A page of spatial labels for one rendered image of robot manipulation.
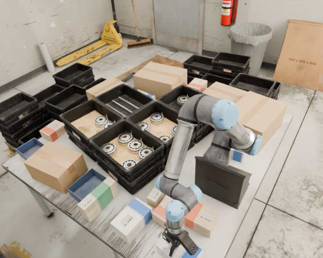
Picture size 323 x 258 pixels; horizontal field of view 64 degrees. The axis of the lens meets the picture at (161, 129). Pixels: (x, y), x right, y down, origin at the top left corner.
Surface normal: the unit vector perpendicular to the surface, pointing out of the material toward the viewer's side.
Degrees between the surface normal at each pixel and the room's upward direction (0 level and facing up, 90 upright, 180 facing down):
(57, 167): 0
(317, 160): 0
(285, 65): 75
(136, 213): 0
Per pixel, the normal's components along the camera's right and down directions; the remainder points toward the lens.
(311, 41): -0.56, 0.42
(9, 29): 0.82, 0.33
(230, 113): 0.64, 0.23
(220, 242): -0.06, -0.76
